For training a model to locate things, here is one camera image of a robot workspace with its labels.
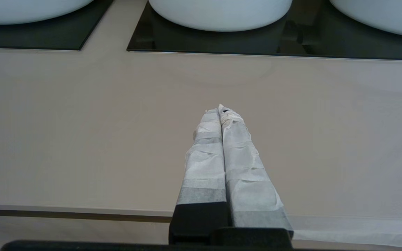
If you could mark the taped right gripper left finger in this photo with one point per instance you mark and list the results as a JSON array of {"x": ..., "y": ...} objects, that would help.
[{"x": 204, "y": 167}]

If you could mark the white pot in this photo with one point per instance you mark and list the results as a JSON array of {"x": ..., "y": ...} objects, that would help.
[
  {"x": 30, "y": 10},
  {"x": 386, "y": 15},
  {"x": 218, "y": 15}
]

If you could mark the black glass cooktop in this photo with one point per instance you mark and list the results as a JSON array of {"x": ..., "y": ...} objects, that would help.
[
  {"x": 222, "y": 42},
  {"x": 47, "y": 36}
]

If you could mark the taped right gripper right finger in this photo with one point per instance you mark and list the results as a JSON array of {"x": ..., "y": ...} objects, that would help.
[{"x": 246, "y": 174}]

